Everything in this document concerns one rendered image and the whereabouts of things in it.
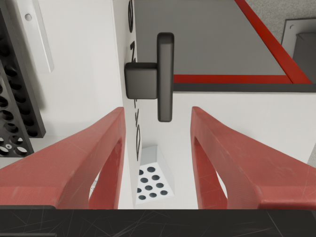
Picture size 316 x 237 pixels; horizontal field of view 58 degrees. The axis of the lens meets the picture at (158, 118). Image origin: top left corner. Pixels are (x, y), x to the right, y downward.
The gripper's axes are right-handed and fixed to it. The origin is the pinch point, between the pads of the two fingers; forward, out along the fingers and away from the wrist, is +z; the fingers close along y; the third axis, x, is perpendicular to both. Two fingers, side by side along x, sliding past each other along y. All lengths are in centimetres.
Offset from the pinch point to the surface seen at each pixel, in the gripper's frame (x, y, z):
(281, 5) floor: 20, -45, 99
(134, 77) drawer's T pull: 2.1, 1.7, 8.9
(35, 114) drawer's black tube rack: 8.6, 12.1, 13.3
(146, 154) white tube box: 22.6, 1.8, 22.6
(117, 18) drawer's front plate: -2.3, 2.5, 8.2
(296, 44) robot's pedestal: 34, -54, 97
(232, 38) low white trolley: 13, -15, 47
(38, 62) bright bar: 3.9, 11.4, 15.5
